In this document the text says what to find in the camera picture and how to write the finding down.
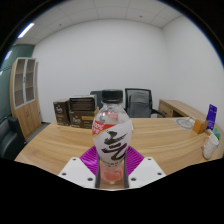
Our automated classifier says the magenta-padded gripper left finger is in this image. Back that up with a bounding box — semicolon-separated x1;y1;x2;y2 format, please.
58;145;102;189

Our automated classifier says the dark brown flat carton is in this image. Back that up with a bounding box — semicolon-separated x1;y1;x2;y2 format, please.
68;94;98;112

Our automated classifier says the dark grey office chair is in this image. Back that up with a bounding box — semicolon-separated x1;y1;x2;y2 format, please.
89;89;104;109

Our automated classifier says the long ceiling light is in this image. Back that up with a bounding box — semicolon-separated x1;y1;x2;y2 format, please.
17;22;35;39

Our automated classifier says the white patterned mug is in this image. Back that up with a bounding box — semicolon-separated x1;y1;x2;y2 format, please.
201;133;221;160

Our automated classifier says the clear drink bottle black cap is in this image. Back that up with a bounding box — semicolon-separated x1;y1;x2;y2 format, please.
92;89;134;186

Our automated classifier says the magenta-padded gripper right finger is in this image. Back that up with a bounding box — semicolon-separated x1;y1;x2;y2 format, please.
123;145;167;190

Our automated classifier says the black mesh office chair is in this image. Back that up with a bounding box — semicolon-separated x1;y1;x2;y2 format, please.
123;87;166;119

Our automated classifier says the wooden glass-door shelf cabinet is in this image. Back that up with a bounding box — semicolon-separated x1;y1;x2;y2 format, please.
9;56;43;139

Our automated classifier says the purple hanging package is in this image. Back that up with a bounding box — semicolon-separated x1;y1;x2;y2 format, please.
205;104;218;131

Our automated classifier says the grey backpack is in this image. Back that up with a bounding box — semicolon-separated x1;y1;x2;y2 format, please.
127;91;152;118

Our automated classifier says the black leather sofa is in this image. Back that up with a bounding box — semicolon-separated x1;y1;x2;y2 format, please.
0;115;26;161

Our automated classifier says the small tan box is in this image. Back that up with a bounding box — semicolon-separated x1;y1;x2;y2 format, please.
192;119;209;135

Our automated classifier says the brown and tan carton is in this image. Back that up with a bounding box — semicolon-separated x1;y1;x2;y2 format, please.
68;107;100;130

